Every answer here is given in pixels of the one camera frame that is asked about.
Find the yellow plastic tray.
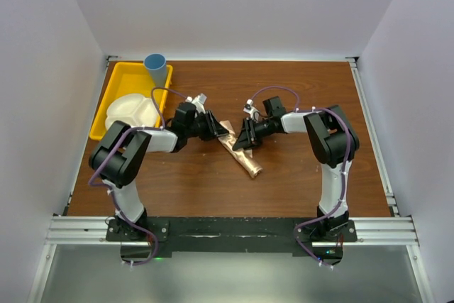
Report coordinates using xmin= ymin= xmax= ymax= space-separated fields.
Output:
xmin=89 ymin=62 xmax=167 ymax=141

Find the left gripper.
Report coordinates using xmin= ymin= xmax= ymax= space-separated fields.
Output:
xmin=185 ymin=109 xmax=228 ymax=141

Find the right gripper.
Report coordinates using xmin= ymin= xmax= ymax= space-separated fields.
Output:
xmin=233 ymin=118 xmax=274 ymax=153

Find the blue plastic cup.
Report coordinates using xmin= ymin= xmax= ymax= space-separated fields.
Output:
xmin=143 ymin=53 xmax=167 ymax=87

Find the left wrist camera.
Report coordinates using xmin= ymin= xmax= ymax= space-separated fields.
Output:
xmin=187 ymin=93 xmax=207 ymax=114

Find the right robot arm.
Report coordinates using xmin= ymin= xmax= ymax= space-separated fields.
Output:
xmin=233 ymin=97 xmax=360 ymax=241

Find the peach cloth napkin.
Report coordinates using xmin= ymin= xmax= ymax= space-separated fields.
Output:
xmin=218 ymin=120 xmax=263 ymax=179

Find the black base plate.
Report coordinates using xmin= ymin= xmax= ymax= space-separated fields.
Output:
xmin=106 ymin=216 xmax=355 ymax=265

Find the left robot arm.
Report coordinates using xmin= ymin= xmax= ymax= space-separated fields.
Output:
xmin=89 ymin=102 xmax=229 ymax=242

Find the white divided plate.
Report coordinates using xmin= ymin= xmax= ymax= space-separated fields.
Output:
xmin=105 ymin=94 xmax=159 ymax=129

